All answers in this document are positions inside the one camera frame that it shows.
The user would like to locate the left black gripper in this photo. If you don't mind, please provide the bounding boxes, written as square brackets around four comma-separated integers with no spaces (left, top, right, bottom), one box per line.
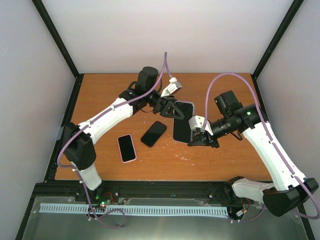
[146,88,187,120]

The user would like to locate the clear phone case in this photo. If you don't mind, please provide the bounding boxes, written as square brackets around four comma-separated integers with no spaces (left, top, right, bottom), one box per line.
[172,100,195,144]

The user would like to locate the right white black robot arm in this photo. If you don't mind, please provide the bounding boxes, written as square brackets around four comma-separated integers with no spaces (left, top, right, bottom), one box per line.
[188,90,319,217]

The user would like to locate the phone in pink case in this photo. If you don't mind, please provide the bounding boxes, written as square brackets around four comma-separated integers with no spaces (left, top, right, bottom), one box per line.
[117,134,137,163]

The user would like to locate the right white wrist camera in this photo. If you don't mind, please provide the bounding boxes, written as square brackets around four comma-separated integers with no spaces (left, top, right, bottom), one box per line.
[188,115,214,136]

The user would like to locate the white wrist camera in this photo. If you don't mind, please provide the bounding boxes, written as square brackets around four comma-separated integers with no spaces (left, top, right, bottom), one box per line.
[188,115,214,136]
[161,77,183,97]

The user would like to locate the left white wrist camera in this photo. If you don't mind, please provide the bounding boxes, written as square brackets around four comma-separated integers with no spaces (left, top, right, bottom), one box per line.
[161,77,183,97]

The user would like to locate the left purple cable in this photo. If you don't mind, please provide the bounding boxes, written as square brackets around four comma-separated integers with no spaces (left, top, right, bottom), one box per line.
[56,51,176,228]

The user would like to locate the purple cable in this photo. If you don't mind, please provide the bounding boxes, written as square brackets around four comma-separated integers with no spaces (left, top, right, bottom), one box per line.
[56,51,176,228]
[204,72,320,223]

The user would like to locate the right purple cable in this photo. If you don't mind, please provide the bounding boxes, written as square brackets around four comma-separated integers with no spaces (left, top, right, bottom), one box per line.
[204,72,320,223]

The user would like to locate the left black side rail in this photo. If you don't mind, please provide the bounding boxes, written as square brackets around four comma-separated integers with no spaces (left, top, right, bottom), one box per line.
[15,73,84,240]

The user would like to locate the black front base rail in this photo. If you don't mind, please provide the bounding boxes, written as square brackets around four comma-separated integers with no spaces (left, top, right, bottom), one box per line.
[30,180,254,206]

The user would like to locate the left black frame post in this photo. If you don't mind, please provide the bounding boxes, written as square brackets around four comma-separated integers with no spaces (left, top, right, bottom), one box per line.
[32,0,80,78]

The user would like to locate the black frame post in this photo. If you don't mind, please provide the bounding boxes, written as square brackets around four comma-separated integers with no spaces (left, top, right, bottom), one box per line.
[32,0,80,78]
[251,0,304,80]

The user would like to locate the right black frame post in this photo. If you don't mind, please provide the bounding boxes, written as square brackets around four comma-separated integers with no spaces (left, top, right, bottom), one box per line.
[251,0,304,80]

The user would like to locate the light blue cable duct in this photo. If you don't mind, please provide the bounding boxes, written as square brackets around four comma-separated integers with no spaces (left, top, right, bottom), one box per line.
[39,203,228,218]

